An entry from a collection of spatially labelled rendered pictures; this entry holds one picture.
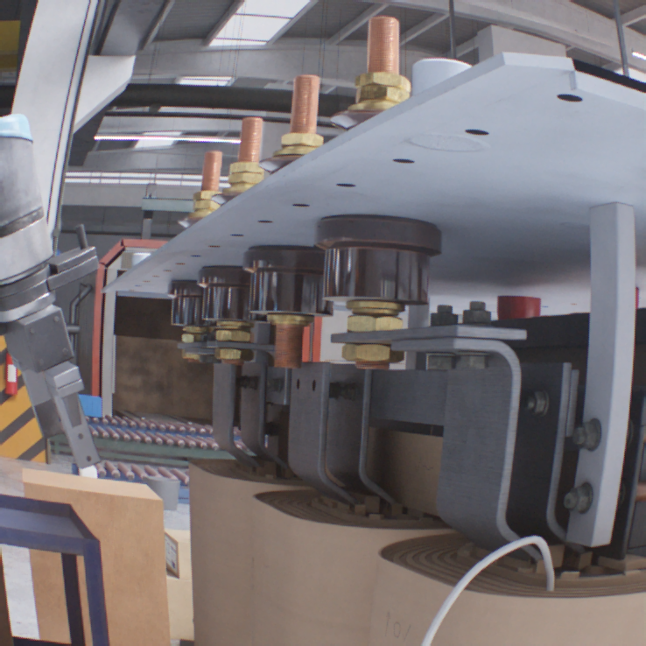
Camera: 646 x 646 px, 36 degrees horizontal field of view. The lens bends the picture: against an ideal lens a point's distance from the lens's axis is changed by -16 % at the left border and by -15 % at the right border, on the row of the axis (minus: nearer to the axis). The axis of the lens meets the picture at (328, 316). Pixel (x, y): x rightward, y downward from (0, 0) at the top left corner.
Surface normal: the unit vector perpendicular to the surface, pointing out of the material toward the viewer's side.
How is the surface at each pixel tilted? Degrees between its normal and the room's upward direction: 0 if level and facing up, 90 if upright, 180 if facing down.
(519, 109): 180
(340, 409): 90
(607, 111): 180
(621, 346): 90
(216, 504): 90
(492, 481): 90
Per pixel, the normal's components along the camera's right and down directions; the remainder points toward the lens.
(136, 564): 0.29, -0.04
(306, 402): -0.95, -0.07
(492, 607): -0.74, -0.07
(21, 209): 0.67, 0.04
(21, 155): 0.86, -0.07
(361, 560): -0.42, -0.07
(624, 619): -0.14, -0.06
